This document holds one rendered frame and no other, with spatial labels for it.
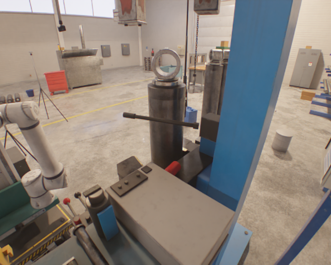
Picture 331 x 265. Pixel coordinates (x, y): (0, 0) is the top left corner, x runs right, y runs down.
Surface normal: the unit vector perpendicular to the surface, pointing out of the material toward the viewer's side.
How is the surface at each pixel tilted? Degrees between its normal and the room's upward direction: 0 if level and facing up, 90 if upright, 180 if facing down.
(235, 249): 0
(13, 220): 0
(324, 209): 90
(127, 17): 90
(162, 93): 90
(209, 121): 90
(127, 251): 0
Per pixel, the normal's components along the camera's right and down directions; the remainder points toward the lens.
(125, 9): -0.35, 0.44
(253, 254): 0.00, -0.88
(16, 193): 0.81, 0.27
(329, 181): -0.68, 0.34
